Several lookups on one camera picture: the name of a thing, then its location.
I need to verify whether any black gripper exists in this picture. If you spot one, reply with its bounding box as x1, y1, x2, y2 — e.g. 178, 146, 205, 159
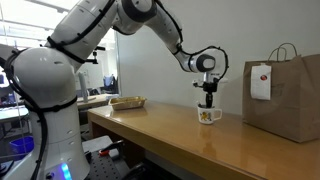
201, 71, 220, 108

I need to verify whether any white cup with lion print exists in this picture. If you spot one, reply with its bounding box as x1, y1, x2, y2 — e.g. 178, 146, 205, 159
197, 104, 223, 126

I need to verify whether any white receipt with red sticker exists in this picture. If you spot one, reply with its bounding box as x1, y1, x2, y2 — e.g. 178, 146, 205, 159
250, 63, 273, 101

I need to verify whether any brown paper bag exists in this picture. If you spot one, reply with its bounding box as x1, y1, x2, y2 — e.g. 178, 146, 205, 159
242, 42, 320, 144

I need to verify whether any golden foil tray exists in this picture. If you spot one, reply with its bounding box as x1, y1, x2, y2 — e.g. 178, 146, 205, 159
108, 95, 148, 111

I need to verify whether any dark office chair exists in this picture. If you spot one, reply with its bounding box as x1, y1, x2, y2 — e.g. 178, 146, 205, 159
101, 74, 119, 95

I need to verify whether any wooden background desk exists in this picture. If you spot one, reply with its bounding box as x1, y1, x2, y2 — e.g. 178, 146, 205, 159
76, 93, 118, 112

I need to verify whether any black perforated breadboard plate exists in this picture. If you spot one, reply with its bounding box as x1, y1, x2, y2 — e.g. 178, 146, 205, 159
83, 135, 134, 180

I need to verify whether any blue plastic bin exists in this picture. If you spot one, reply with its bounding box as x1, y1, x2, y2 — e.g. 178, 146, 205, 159
9, 135, 35, 158

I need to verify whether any black clamp with orange handle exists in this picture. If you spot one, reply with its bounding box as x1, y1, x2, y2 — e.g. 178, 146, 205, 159
98, 139, 125, 158

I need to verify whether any white upright post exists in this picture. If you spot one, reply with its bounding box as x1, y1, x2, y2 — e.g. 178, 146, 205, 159
77, 71, 97, 103

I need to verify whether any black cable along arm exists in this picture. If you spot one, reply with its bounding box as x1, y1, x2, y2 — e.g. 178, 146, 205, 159
3, 0, 230, 180

